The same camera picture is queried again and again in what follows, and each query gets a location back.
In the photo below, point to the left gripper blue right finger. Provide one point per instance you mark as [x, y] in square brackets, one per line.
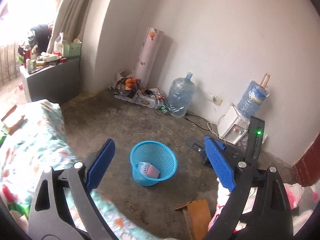
[258, 206]

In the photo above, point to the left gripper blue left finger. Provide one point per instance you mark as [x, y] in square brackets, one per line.
[49, 216]

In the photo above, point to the blue white carton box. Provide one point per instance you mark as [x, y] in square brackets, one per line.
[143, 167]

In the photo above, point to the pink patterned pouch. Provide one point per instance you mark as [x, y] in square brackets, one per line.
[152, 172]

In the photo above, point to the white gloved right hand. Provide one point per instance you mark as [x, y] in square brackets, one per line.
[223, 195]

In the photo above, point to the white water dispenser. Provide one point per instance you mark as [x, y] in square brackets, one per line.
[232, 126]

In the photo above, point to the blue plastic waste basket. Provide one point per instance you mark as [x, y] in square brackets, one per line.
[157, 154]

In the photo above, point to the blue water jug on dispenser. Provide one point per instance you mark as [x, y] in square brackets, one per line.
[252, 99]

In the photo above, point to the empty water jug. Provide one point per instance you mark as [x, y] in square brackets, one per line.
[180, 95]

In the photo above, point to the small wooden stool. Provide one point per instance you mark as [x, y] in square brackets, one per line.
[197, 217]

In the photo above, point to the floral quilt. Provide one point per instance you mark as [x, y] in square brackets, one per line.
[42, 142]

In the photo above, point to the brown yellow snack bag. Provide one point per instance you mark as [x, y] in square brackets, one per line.
[12, 120]

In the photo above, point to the grey cabinet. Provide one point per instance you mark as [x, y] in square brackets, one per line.
[57, 84]

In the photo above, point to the green plastic basket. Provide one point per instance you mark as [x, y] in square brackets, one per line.
[71, 50]

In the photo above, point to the rolled wallpaper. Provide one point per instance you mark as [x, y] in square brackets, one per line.
[147, 56]

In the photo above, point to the black bag on cabinet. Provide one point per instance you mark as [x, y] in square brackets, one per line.
[40, 35]

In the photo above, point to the right grey curtain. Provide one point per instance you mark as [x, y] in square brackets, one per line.
[71, 20]

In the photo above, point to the flat box with cables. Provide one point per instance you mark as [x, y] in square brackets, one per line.
[128, 89]

